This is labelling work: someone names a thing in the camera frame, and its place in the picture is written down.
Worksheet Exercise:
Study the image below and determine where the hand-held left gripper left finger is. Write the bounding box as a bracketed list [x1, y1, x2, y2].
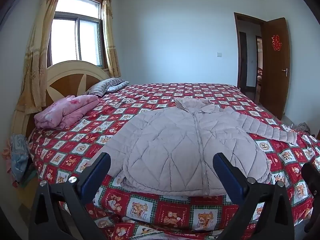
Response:
[29, 152, 112, 240]

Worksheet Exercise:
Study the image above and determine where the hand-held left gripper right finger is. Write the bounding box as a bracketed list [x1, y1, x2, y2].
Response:
[212, 152, 295, 240]

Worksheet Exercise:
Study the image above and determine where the pale pink quilted puffer jacket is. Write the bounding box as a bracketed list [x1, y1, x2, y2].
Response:
[119, 97, 298, 197]

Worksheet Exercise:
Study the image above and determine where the pile of clothes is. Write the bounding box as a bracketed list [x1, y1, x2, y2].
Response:
[2, 134, 32, 188]

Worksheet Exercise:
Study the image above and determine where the red bear printed blanket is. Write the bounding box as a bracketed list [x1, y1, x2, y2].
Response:
[27, 82, 320, 240]

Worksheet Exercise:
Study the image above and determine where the dark cloth bundle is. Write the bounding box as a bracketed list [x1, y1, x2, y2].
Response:
[296, 122, 312, 134]

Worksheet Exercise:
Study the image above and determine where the pink folded quilt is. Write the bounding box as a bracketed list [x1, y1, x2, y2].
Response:
[34, 95, 100, 130]

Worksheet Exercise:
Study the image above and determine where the striped pillow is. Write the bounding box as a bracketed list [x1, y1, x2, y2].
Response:
[86, 78, 130, 97]

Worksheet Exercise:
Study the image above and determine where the brown wooden door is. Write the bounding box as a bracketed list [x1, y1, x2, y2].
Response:
[260, 17, 290, 120]

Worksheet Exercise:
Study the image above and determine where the cream and wood headboard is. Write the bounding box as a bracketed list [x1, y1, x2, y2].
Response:
[10, 60, 110, 140]

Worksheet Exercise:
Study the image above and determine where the wide yellow curtain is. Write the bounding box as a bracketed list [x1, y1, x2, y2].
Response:
[21, 0, 67, 115]

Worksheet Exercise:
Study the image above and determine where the red paper door decoration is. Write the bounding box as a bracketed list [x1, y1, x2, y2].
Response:
[272, 34, 283, 51]

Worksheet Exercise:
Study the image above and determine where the window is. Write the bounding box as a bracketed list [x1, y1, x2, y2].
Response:
[47, 0, 109, 70]

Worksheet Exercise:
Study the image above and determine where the brown door frame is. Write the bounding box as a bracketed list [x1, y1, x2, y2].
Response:
[234, 12, 265, 105]

